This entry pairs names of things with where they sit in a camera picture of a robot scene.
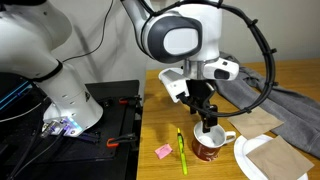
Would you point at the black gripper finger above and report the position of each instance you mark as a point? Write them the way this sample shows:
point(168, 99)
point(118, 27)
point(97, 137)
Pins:
point(209, 120)
point(192, 109)

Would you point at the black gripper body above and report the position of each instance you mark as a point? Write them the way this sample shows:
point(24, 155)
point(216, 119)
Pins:
point(200, 93)

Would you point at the red mug white inside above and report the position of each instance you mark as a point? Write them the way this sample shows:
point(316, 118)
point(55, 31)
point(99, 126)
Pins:
point(206, 145)

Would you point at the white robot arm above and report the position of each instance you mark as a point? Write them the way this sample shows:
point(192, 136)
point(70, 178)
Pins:
point(40, 41)

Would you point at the green yellow pen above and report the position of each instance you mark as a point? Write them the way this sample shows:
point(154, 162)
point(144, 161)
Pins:
point(181, 152)

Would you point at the white paper plate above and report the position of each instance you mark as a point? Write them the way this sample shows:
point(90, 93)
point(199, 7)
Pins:
point(242, 147)

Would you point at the brown napkin on table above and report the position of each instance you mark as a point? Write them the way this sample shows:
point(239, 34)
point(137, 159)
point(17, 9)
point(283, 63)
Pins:
point(254, 124)

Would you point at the pink sticky note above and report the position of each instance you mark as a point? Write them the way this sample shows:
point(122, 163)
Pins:
point(163, 151)

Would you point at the orange black clamp rear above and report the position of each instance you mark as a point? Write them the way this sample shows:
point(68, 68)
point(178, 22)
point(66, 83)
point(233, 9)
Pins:
point(127, 99)

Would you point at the orange black clamp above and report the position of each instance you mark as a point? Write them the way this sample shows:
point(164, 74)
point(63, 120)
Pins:
point(127, 99)
point(115, 142)

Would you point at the orange black clamp front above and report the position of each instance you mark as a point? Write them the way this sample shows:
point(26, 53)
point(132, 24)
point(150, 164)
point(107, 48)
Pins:
point(115, 142)

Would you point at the brown napkin on plate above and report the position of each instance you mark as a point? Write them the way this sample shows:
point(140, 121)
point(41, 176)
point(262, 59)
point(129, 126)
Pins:
point(278, 160)

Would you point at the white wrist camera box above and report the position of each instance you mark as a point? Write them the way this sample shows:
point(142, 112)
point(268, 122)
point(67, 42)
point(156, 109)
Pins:
point(175, 82)

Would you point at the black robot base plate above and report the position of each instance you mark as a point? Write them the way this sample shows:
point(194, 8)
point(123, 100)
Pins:
point(66, 158)

